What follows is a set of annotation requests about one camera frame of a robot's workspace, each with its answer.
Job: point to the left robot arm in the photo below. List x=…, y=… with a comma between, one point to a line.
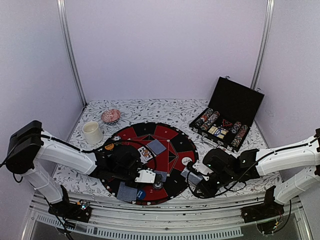
x=31, y=144

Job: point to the left aluminium frame post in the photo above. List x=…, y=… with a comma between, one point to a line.
x=62, y=13

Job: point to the orange big blind button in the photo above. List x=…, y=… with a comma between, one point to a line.
x=109, y=147

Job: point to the white dealer button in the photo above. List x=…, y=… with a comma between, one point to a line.
x=186, y=160

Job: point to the blue playing card deck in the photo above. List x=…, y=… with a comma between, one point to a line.
x=194, y=179

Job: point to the chip row inner right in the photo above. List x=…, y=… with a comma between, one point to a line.
x=234, y=129

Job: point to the face-down card mat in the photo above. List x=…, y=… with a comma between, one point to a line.
x=156, y=146

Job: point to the chip row outer right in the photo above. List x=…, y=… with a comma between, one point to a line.
x=239, y=136

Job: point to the red patterned small bowl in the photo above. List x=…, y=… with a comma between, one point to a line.
x=111, y=116

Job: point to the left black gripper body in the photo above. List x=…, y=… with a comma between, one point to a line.
x=121, y=174

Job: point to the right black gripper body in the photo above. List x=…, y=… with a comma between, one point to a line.
x=225, y=178

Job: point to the chrome case handle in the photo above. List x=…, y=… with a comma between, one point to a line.
x=211, y=142

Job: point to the right aluminium frame post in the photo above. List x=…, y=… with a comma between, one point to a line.
x=270, y=4

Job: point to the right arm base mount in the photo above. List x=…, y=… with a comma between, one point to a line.
x=267, y=209

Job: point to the boxed texas holdem cards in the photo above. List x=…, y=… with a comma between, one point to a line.
x=218, y=132

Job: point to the blue small blind button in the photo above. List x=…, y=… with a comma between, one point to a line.
x=141, y=194

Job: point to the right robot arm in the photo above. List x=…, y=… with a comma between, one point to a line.
x=305, y=154

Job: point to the small poker chip stack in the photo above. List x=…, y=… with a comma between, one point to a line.
x=158, y=186

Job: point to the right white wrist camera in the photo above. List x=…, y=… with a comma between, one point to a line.
x=199, y=169

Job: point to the face-up king card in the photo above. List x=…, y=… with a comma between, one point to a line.
x=145, y=155

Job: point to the aluminium frame post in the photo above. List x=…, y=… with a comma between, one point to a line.
x=62, y=13
x=270, y=4

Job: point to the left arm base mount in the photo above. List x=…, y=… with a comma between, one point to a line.
x=79, y=211

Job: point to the black poker chip case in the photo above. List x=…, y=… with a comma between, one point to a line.
x=235, y=103

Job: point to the aluminium front rail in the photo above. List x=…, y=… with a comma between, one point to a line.
x=187, y=218

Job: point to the round red black poker mat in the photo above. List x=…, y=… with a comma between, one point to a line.
x=178, y=145

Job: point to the face-down card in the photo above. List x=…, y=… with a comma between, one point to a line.
x=163, y=175

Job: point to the chip row back left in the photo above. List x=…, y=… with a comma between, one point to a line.
x=204, y=117

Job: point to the chip row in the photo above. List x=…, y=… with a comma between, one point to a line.
x=234, y=129
x=210, y=121
x=239, y=136
x=204, y=117

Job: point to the cream ceramic cup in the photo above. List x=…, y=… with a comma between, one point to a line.
x=92, y=132

